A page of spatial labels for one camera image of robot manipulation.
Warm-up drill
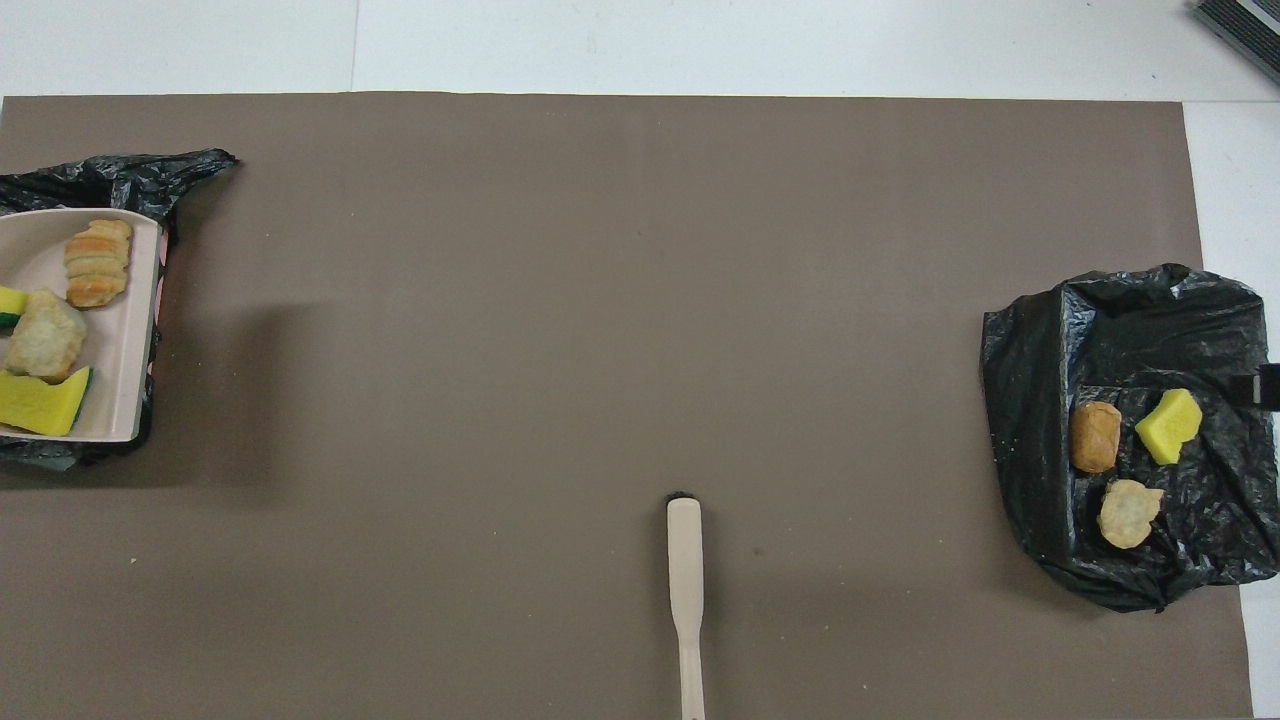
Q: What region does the beige brush with black bristles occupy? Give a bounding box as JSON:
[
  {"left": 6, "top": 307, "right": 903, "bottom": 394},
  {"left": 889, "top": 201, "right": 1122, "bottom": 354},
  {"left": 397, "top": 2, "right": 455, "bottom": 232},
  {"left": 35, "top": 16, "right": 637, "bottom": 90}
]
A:
[{"left": 666, "top": 492, "right": 708, "bottom": 720}]

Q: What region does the brown potato-shaped bread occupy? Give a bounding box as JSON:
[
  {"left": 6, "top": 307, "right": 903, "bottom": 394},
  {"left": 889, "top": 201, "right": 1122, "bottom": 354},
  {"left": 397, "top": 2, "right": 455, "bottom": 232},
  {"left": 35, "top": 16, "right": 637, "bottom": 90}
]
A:
[{"left": 1070, "top": 401, "right": 1123, "bottom": 475}]

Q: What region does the stubby striped croissant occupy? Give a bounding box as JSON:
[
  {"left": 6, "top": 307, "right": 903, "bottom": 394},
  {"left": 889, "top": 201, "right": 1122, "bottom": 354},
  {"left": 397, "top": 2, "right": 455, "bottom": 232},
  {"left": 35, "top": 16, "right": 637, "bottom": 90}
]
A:
[{"left": 1097, "top": 479, "right": 1165, "bottom": 550}]

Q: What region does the beige plastic dustpan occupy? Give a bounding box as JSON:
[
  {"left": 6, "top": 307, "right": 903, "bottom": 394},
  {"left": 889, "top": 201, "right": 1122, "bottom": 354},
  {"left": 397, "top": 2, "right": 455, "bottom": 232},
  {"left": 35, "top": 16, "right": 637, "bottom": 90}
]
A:
[{"left": 0, "top": 208, "right": 164, "bottom": 444}]

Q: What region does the yellow sponge chunk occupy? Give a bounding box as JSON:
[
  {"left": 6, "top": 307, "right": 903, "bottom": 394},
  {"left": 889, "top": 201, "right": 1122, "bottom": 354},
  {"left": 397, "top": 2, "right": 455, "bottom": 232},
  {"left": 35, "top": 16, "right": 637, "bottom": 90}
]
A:
[{"left": 1134, "top": 388, "right": 1204, "bottom": 467}]

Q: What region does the pointed striped croissant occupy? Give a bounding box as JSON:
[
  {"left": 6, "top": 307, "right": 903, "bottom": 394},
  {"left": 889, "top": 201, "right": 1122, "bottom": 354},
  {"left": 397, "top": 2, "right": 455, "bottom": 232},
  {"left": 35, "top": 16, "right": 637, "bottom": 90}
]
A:
[{"left": 64, "top": 219, "right": 134, "bottom": 310}]

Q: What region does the pale biscuit piece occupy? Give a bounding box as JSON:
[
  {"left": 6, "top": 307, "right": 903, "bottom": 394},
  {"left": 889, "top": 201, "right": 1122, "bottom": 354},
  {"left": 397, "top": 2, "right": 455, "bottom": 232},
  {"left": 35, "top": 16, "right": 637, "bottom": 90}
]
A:
[{"left": 3, "top": 289, "right": 89, "bottom": 384}]

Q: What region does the notched yellow sponge piece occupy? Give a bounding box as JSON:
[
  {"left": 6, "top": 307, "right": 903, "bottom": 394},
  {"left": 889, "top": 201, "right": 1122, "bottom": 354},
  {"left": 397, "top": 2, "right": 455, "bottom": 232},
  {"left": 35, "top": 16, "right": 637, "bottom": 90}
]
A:
[{"left": 0, "top": 367, "right": 95, "bottom": 438}]

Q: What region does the black plastic trash bag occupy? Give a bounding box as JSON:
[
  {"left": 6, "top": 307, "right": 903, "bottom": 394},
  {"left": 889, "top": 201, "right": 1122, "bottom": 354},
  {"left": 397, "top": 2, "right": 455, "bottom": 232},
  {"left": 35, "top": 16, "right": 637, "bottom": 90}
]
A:
[
  {"left": 981, "top": 263, "right": 1280, "bottom": 613},
  {"left": 0, "top": 149, "right": 239, "bottom": 472}
]

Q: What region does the brown paper table mat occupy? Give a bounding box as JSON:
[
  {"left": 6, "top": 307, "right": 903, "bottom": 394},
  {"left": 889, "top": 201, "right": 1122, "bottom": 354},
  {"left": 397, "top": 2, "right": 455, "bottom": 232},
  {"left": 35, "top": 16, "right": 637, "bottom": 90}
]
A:
[{"left": 0, "top": 92, "right": 1253, "bottom": 720}]

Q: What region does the dark ribbed device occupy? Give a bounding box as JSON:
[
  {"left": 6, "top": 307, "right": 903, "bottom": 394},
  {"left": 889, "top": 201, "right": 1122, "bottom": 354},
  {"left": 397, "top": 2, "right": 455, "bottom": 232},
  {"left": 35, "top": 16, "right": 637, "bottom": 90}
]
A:
[{"left": 1192, "top": 0, "right": 1280, "bottom": 86}]

